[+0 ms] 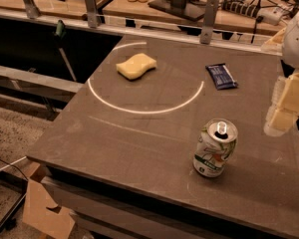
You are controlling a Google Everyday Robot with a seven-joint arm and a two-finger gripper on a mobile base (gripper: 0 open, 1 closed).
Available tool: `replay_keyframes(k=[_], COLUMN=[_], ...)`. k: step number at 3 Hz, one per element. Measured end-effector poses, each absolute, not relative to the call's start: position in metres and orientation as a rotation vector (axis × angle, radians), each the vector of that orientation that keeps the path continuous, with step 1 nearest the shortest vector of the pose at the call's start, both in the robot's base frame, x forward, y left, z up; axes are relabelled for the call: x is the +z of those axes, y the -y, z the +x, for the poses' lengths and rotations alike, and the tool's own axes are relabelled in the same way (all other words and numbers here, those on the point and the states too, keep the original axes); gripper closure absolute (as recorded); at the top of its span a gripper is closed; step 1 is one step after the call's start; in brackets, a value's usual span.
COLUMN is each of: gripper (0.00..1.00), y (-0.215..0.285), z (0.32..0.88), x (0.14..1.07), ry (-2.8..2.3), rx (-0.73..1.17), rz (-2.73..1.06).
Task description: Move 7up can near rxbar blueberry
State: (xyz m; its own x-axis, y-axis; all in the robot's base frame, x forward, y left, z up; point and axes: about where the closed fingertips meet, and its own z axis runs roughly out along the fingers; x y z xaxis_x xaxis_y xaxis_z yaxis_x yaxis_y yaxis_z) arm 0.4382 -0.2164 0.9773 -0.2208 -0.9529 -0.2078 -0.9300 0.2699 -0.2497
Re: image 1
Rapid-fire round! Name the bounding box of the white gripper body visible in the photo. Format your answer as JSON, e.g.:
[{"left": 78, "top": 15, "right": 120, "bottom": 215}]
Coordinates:
[{"left": 282, "top": 11, "right": 299, "bottom": 69}]

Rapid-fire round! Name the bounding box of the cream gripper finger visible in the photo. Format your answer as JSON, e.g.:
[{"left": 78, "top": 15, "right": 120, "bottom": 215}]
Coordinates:
[
  {"left": 261, "top": 28, "right": 286, "bottom": 53},
  {"left": 263, "top": 71, "right": 299, "bottom": 136}
]

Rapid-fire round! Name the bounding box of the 7up soda can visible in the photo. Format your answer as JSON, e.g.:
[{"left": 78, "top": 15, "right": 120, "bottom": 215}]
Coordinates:
[{"left": 193, "top": 119, "right": 238, "bottom": 178}]

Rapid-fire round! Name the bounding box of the blue rxbar wrapper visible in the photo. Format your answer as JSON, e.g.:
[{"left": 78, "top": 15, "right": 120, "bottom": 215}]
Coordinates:
[{"left": 205, "top": 64, "right": 238, "bottom": 90}]

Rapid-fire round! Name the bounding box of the white power adapter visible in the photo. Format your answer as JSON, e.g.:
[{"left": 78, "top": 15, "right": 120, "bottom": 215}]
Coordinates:
[{"left": 257, "top": 8, "right": 284, "bottom": 26}]

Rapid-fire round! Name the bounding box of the black power strip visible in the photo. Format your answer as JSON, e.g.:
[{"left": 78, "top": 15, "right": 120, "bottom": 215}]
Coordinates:
[{"left": 221, "top": 0, "right": 259, "bottom": 18}]

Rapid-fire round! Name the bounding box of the black monitor stand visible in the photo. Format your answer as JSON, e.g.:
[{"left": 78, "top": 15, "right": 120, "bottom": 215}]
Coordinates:
[{"left": 149, "top": 0, "right": 205, "bottom": 22}]

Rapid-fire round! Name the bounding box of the yellow sponge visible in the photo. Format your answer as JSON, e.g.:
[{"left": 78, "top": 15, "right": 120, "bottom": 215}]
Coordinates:
[{"left": 116, "top": 53, "right": 156, "bottom": 80}]

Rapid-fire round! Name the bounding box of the cardboard box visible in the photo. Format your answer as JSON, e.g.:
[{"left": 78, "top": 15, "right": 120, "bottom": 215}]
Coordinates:
[{"left": 23, "top": 162, "right": 75, "bottom": 239}]

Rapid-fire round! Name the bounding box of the black chair base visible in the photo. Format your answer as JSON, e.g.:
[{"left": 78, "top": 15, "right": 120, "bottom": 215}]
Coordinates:
[{"left": 0, "top": 193, "right": 26, "bottom": 233}]

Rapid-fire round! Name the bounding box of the right metal bracket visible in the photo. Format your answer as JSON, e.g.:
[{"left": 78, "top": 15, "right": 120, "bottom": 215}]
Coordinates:
[{"left": 200, "top": 0, "right": 219, "bottom": 45}]

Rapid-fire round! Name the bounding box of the metal bracket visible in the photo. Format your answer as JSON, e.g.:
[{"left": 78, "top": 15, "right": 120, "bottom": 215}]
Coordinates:
[
  {"left": 23, "top": 0, "right": 41, "bottom": 19},
  {"left": 200, "top": 0, "right": 219, "bottom": 45},
  {"left": 85, "top": 0, "right": 101, "bottom": 28}
]

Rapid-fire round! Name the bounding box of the middle metal bracket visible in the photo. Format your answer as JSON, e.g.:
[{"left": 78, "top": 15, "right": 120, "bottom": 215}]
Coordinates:
[{"left": 85, "top": 0, "right": 101, "bottom": 28}]

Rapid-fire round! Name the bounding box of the green handled tool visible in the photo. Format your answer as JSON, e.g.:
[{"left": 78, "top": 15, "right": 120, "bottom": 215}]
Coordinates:
[{"left": 54, "top": 20, "right": 77, "bottom": 82}]

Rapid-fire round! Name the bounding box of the left metal bracket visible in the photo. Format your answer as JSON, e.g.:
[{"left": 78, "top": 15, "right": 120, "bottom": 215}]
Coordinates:
[{"left": 23, "top": 0, "right": 41, "bottom": 19}]

